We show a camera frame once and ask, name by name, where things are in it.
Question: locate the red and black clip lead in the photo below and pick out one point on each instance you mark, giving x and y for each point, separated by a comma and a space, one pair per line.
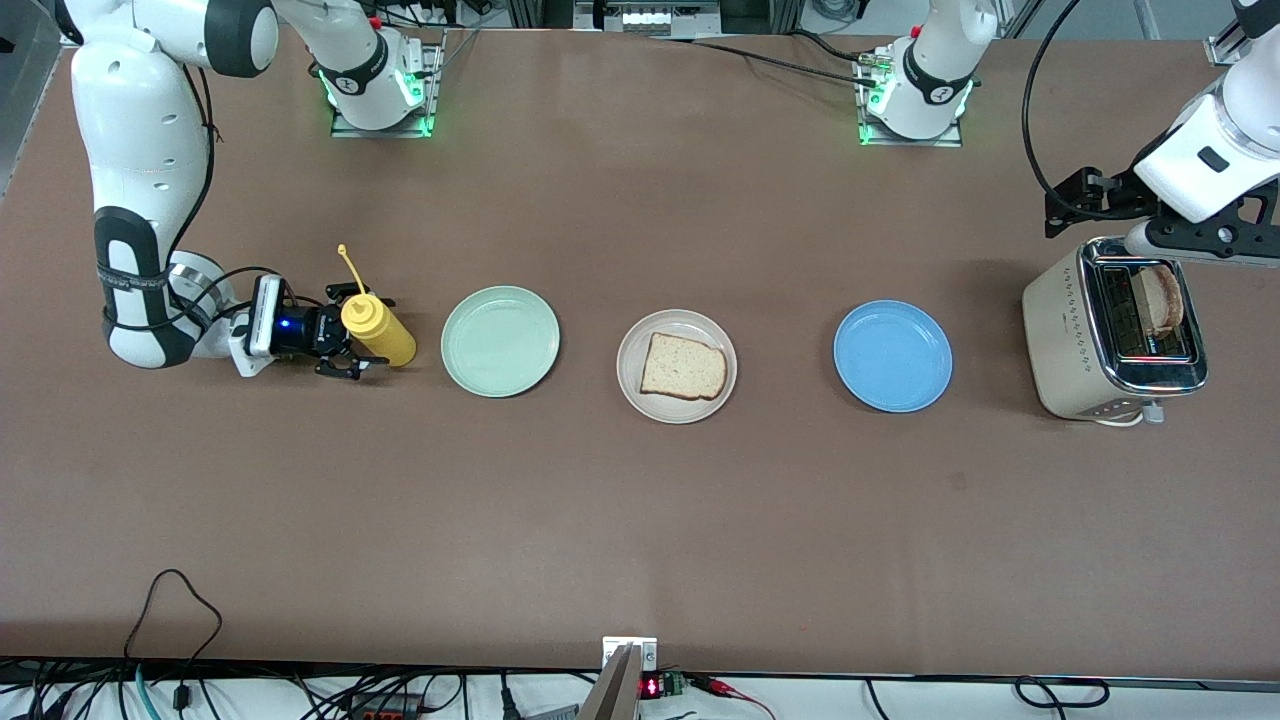
715, 684

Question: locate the pale bread slice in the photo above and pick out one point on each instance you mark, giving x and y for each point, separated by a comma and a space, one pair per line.
680, 368

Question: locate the brown crusted bread slice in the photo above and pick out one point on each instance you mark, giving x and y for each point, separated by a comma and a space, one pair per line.
1162, 300

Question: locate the grey aluminium bar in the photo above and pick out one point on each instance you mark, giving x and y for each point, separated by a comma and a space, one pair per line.
612, 695

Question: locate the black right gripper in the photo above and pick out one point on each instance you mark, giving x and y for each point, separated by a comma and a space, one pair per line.
318, 330

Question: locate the blue plate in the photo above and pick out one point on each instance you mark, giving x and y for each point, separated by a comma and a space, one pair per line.
893, 356

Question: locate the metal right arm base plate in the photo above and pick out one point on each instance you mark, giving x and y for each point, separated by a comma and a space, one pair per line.
385, 131

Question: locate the light green plate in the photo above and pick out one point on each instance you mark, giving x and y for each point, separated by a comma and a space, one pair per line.
500, 342

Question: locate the yellow mustard squeeze bottle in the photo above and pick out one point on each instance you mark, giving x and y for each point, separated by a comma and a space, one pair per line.
390, 345

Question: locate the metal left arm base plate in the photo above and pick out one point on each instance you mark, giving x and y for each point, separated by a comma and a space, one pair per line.
912, 141

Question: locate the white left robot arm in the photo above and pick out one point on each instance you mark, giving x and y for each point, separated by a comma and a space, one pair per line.
940, 60

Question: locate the silver aluminium frame post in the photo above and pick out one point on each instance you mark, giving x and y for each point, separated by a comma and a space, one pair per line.
1148, 15

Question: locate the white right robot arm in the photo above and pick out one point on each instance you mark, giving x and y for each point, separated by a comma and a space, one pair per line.
140, 130

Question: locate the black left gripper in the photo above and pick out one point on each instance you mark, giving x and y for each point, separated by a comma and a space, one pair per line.
1082, 193

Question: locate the cream and chrome toaster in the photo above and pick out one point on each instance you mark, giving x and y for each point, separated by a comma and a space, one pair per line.
1060, 340

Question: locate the silver mounting bracket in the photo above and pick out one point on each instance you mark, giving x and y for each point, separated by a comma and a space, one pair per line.
647, 650

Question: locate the white power strip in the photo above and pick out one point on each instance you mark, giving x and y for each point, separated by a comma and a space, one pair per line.
645, 18

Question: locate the silver aluminium frame profile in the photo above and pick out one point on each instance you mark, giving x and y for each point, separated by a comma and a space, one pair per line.
1222, 48

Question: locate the red digit display module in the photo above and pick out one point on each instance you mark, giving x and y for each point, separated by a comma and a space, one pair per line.
652, 687

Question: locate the beige plate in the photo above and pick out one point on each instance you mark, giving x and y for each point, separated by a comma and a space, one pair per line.
677, 412

